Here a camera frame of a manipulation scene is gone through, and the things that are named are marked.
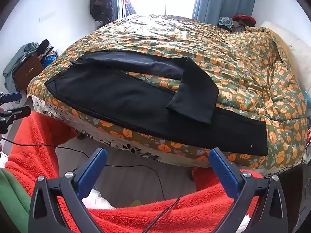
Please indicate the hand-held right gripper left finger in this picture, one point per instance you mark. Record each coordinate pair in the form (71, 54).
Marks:
(92, 172)

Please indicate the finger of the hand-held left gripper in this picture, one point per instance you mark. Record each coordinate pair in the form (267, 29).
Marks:
(12, 97)
(17, 112)

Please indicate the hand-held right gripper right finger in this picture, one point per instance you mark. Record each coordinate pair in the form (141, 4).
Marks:
(223, 172)

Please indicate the black pants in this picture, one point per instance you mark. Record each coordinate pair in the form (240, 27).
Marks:
(109, 97)

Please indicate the wooden nightstand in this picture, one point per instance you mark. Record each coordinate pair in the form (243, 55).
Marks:
(26, 72)

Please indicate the white cloth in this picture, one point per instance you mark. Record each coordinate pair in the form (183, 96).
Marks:
(99, 200)

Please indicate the white lace bed skirt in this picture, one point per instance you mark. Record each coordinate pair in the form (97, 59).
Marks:
(60, 112)

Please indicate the grey-blue cloth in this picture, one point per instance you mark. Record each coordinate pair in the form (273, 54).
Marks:
(21, 51)

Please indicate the blue bag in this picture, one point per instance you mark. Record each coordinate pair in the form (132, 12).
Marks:
(50, 60)

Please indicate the black item on nightstand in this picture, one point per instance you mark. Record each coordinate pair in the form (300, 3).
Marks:
(43, 45)

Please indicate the person's green fleece top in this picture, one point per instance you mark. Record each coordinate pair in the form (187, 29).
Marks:
(12, 199)

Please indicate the pumpkin print quilt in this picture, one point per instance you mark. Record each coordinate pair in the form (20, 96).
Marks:
(218, 53)

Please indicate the dark hanging clothes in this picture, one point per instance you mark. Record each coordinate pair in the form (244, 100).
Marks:
(102, 2)

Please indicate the white pillow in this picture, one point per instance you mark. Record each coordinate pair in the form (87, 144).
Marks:
(298, 51)

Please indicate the colourful clothes at window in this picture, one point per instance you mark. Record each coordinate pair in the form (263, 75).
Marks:
(130, 6)

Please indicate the teal patterned cloth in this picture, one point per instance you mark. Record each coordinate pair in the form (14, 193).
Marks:
(225, 23)

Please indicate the red and dark cloth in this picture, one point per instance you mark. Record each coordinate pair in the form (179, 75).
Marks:
(243, 20)

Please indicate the blue curtain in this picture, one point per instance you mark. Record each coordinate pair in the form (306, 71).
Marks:
(218, 0)

